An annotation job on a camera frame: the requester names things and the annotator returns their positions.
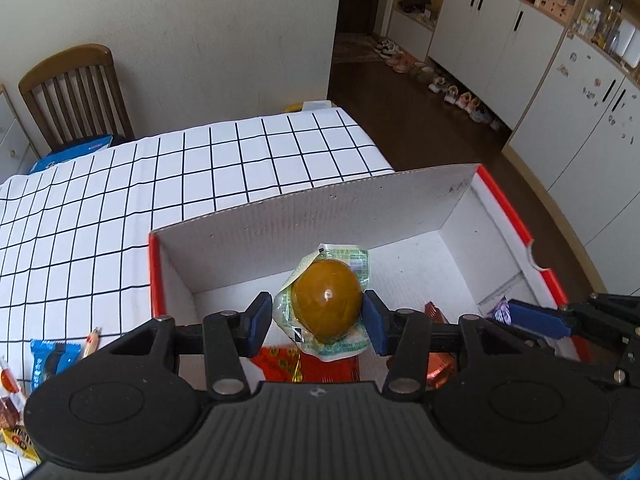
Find red snack bag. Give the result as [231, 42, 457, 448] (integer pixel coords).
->
[250, 347, 360, 384]

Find brown foil snack bag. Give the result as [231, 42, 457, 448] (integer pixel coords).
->
[424, 301, 457, 389]

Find blue cookie packet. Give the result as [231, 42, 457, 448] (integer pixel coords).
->
[30, 339, 82, 391]

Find white chocolate cake packet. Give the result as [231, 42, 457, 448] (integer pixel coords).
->
[0, 356, 30, 430]

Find yellow snack packet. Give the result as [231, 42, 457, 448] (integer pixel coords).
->
[1, 426, 40, 464]

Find purple candy packet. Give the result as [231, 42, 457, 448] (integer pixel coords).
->
[487, 297, 512, 326]

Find red cardboard box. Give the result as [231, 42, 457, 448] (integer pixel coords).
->
[149, 164, 567, 383]

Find checkered tablecloth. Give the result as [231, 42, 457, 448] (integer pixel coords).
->
[1, 108, 392, 390]

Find yellow bag on floor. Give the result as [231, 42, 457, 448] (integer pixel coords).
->
[284, 100, 334, 114]

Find row of shoes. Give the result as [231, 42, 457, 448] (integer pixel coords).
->
[374, 38, 502, 131]

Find wooden chair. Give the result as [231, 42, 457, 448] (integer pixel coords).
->
[18, 44, 136, 152]

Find wooden white sideboard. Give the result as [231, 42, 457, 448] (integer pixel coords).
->
[0, 86, 39, 183]

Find white wall cabinets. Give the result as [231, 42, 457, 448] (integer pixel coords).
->
[390, 0, 639, 294]

